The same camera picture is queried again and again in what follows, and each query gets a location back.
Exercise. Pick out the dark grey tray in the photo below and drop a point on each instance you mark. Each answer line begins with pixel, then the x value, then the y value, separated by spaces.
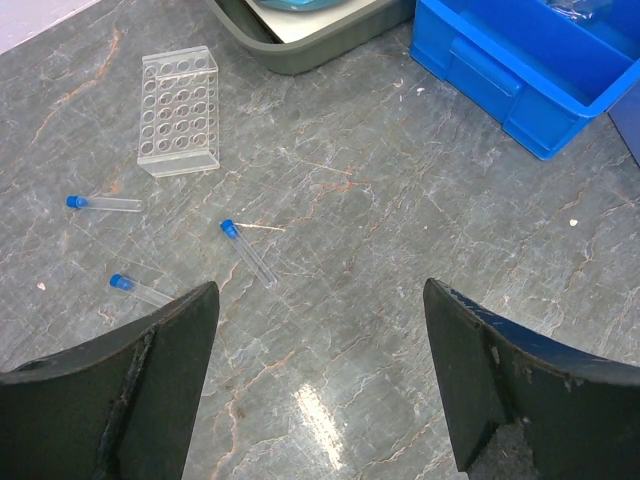
pixel 317 48

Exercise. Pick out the blue-capped test tube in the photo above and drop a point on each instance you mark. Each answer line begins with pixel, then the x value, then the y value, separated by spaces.
pixel 248 254
pixel 139 291
pixel 104 203

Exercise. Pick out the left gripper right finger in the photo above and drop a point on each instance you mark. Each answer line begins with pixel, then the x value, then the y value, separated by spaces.
pixel 579 412

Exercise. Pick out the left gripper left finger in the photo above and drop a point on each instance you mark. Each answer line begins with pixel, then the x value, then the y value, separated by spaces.
pixel 119 406

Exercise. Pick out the white square plate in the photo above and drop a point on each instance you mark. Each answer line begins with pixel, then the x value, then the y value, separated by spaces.
pixel 291 26

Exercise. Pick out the purple plastic box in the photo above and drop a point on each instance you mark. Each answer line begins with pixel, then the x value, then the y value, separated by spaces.
pixel 625 113

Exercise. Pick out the blue divided bin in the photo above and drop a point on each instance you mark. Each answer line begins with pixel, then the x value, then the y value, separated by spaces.
pixel 542 76

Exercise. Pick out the clear test tube rack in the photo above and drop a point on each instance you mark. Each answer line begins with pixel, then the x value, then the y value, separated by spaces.
pixel 179 124

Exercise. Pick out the blue polka dot plate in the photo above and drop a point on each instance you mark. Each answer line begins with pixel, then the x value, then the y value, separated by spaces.
pixel 299 5

